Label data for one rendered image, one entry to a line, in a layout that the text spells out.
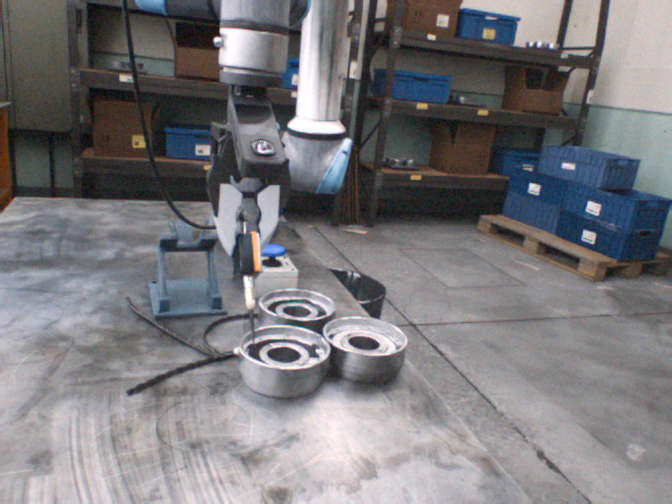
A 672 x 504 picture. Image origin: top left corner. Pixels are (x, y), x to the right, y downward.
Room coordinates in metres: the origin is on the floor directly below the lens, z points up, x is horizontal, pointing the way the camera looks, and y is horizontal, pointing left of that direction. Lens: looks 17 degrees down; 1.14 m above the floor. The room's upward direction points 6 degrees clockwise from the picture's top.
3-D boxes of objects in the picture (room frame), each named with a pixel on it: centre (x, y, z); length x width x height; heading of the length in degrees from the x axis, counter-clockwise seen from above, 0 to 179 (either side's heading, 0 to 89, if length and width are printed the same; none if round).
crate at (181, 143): (4.17, 1.06, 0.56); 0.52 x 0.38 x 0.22; 107
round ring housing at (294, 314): (0.71, 0.04, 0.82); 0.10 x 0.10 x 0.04
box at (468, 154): (4.91, -0.98, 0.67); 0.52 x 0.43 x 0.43; 110
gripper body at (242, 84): (0.67, 0.12, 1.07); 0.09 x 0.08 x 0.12; 23
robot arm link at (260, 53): (0.66, 0.12, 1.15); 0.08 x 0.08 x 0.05
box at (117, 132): (3.97, 1.56, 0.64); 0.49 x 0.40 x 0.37; 115
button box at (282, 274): (0.85, 0.10, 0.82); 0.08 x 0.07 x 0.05; 20
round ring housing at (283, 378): (0.58, 0.04, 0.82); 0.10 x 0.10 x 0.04
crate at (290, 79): (4.40, 0.45, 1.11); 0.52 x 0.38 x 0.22; 110
